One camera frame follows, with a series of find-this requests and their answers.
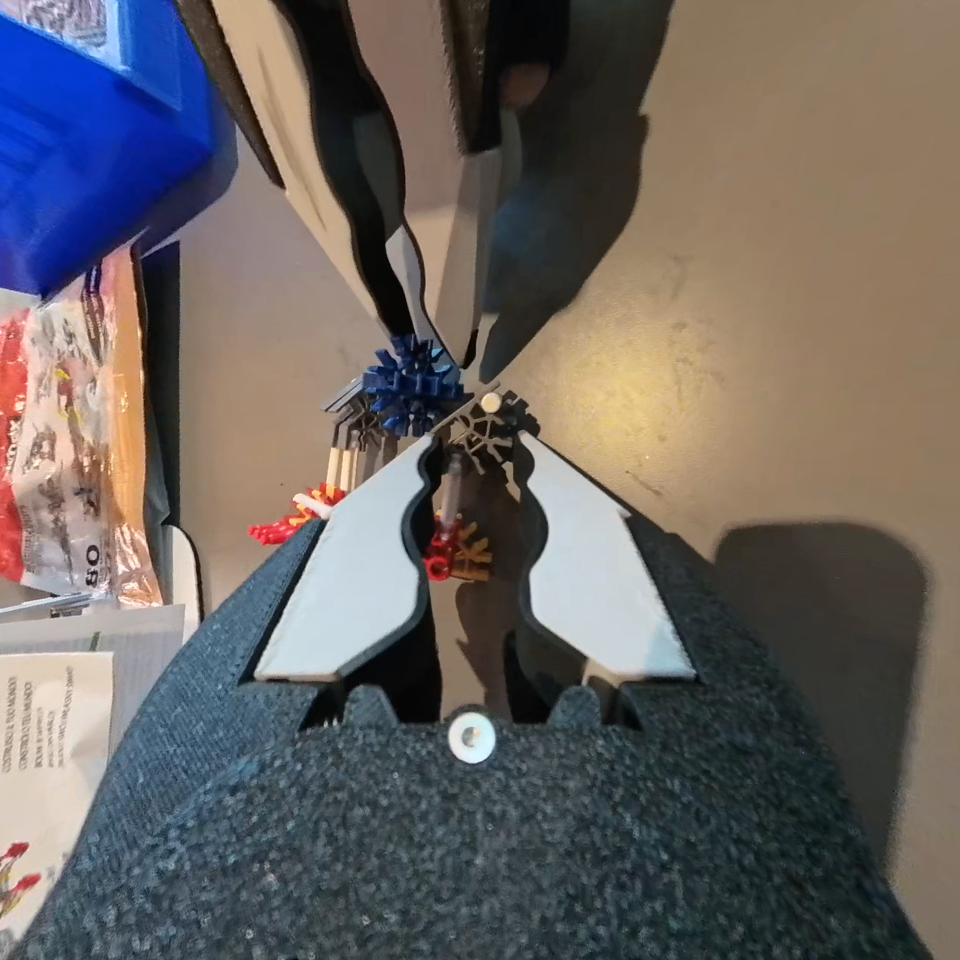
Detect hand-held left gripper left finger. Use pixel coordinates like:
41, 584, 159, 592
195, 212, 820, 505
253, 435, 442, 684

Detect orange red toy parts bag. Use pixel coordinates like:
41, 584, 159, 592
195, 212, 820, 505
0, 247, 166, 609

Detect person's right hand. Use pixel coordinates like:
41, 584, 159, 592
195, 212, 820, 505
501, 61, 555, 112

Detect printed instruction sheet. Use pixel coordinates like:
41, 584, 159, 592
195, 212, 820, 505
0, 600, 187, 942

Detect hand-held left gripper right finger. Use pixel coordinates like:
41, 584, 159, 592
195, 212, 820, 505
516, 433, 697, 685

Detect blue storage bin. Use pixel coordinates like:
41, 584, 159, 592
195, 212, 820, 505
0, 0, 241, 301

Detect red yellow grey toy assembly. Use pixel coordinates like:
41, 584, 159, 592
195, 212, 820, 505
247, 378, 421, 545
421, 390, 541, 585

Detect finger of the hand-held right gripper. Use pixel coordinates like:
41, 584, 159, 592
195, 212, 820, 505
210, 0, 451, 361
433, 105, 526, 370

